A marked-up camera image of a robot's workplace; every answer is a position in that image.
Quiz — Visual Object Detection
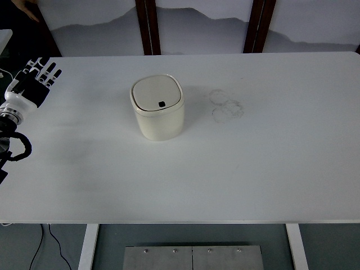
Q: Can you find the black-white robot hand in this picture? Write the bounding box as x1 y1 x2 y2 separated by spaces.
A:
4 57 62 113

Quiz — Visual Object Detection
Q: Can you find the cream lidded trash bin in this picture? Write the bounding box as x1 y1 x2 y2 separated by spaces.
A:
129 74 186 142

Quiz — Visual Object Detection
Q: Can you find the white side table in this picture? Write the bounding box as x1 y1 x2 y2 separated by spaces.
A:
0 29 14 52

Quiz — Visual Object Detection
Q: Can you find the person's hand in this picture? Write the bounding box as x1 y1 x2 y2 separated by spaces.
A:
13 0 41 23

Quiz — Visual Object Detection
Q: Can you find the mountain painting screen panel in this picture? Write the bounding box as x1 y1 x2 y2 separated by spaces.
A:
155 0 254 55
263 0 360 54
35 0 146 57

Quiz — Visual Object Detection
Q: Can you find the white table leg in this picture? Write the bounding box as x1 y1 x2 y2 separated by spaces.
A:
78 224 100 270
286 224 309 270

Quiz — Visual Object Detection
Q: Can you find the grey metal plate with screws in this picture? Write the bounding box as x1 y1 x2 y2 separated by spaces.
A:
123 245 264 270

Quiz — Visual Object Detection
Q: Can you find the brown wooden screen post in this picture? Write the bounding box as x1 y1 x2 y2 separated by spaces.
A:
134 0 161 56
242 0 277 54
35 8 62 57

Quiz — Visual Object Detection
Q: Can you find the thin black floor cable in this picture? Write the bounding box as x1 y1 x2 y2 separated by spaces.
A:
48 224 73 270
29 224 44 270

